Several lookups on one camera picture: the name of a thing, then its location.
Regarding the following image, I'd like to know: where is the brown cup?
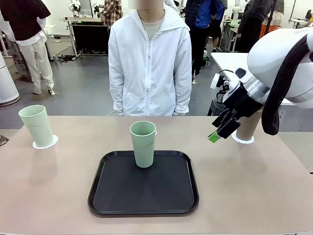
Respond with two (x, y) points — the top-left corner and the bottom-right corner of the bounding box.
(236, 107), (264, 141)

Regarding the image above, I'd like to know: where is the black cable bundle on floor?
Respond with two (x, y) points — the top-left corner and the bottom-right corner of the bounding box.
(56, 53), (83, 63)

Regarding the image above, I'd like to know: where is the white perforated cylinder appliance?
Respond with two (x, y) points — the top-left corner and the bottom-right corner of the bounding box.
(0, 52), (21, 106)

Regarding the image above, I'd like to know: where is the black plastic tray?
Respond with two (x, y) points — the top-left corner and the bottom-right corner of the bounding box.
(87, 150), (200, 216)

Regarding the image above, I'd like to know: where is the person in dark grey coat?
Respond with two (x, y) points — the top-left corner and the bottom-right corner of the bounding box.
(237, 0), (279, 53)

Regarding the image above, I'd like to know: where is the person in black top beige trousers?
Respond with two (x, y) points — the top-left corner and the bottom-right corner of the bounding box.
(0, 0), (55, 95)

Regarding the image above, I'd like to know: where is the person's right forearm white sleeve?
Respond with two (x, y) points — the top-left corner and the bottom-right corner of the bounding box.
(109, 70), (126, 116)

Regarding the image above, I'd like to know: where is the person in plaid shirt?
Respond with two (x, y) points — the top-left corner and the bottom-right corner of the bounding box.
(101, 0), (124, 27)

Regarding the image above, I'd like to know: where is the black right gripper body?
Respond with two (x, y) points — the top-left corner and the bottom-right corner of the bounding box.
(221, 83), (265, 120)

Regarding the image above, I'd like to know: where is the person's left forearm white sleeve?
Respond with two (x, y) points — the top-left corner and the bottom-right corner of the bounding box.
(174, 70), (192, 116)

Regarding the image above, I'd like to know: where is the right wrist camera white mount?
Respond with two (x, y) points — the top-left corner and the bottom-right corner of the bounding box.
(210, 72), (232, 95)

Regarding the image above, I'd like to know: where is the black cable sleeve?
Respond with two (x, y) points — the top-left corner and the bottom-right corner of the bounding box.
(261, 34), (313, 136)

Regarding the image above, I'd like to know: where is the person in black shorts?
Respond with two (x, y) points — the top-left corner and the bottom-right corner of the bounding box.
(210, 0), (225, 53)

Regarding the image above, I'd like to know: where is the black panel workbench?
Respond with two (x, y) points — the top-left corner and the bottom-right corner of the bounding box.
(65, 16), (110, 56)

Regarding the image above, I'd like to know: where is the white side table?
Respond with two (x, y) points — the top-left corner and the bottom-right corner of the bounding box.
(210, 52), (296, 106)

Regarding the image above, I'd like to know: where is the person in white jacket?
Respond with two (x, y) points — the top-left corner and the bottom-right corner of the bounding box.
(108, 0), (192, 117)

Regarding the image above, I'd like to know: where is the person in blue jacket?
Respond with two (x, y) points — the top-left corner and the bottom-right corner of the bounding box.
(184, 0), (212, 85)

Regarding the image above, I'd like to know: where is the pale green cup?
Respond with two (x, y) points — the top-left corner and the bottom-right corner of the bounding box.
(129, 120), (157, 169)
(19, 104), (55, 148)

